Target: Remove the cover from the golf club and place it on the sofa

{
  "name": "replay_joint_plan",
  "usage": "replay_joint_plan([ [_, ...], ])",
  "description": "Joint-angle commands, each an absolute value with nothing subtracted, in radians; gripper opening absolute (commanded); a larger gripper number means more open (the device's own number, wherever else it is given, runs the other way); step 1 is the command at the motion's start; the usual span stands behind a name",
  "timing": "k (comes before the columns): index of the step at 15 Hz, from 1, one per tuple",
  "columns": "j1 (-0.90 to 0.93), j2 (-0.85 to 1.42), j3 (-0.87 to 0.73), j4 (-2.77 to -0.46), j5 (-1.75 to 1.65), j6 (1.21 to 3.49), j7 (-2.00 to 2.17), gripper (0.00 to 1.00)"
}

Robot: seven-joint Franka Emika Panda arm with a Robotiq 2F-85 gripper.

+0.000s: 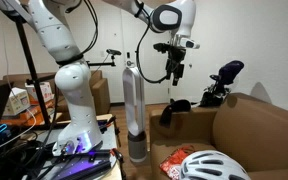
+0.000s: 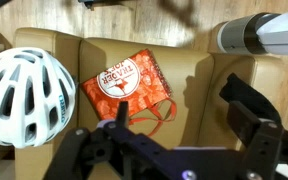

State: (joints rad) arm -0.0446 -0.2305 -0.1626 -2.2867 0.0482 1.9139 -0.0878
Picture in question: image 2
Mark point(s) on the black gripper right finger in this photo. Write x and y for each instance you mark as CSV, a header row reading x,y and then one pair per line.
x,y
260,136

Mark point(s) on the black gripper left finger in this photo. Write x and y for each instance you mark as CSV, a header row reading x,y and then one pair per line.
x,y
84,150

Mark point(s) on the tan leather sofa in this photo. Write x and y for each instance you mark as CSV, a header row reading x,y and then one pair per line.
x,y
117,56

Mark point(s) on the red Trader Joe's bag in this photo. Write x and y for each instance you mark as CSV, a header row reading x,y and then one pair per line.
x,y
117,83

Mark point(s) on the white bicycle helmet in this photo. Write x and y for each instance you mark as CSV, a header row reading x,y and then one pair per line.
x,y
37,90

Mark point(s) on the white bladeless fan grey base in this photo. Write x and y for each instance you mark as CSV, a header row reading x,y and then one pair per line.
x,y
237,35

